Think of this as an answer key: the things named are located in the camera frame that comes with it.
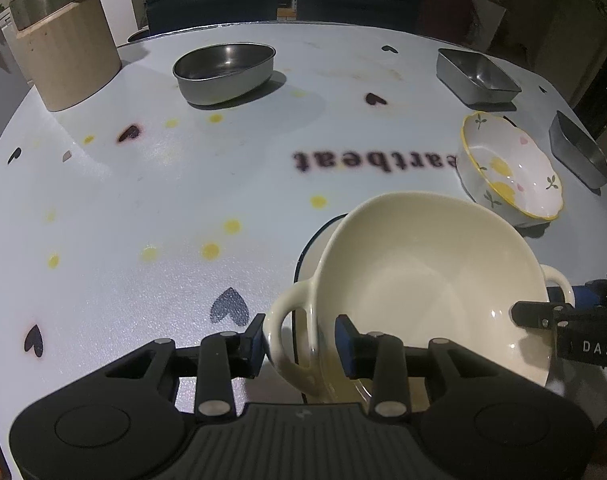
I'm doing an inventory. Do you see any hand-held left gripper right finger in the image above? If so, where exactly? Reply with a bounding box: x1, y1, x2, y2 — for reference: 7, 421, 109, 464
335, 313, 505, 419

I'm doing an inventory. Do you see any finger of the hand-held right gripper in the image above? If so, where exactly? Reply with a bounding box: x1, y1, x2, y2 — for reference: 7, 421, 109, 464
510, 300, 607, 372
546, 270, 607, 307

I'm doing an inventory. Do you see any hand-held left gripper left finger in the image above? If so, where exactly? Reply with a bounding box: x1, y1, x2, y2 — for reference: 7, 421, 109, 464
106, 312, 268, 423

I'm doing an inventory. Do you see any white plate with dark rim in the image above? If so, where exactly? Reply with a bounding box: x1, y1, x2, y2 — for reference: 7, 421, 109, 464
293, 212, 374, 403

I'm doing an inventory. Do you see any cream bowl with handles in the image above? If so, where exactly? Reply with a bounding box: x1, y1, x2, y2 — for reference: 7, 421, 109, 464
263, 191, 577, 403

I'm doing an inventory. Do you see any floral bowl with yellow rim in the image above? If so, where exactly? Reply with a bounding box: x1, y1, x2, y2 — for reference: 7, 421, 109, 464
456, 111, 564, 227

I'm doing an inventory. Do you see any rectangular steel container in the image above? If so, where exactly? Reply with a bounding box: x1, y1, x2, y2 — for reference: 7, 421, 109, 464
549, 110, 607, 189

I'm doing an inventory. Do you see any square steel container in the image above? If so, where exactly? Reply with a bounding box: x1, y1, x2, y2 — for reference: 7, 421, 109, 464
436, 48, 523, 107

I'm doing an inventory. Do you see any round steel bowl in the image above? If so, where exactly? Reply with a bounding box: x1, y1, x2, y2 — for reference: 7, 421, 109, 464
172, 42, 277, 107

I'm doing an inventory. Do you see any maroon upholstered chair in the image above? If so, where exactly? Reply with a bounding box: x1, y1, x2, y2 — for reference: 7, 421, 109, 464
419, 0, 473, 46

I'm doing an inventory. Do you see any beige jug with steel lid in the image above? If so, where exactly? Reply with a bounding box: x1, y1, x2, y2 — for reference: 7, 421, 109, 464
8, 0, 122, 112

